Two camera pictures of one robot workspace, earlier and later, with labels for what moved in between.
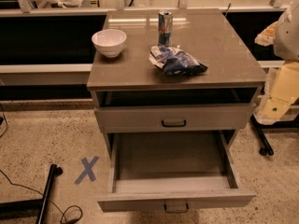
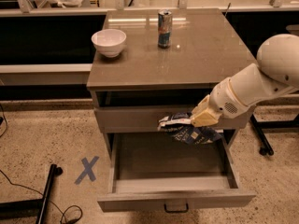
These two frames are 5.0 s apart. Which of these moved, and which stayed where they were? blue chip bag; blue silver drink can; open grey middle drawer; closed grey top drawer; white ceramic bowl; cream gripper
Moved: cream gripper; blue chip bag
Stayed: blue silver drink can; open grey middle drawer; closed grey top drawer; white ceramic bowl
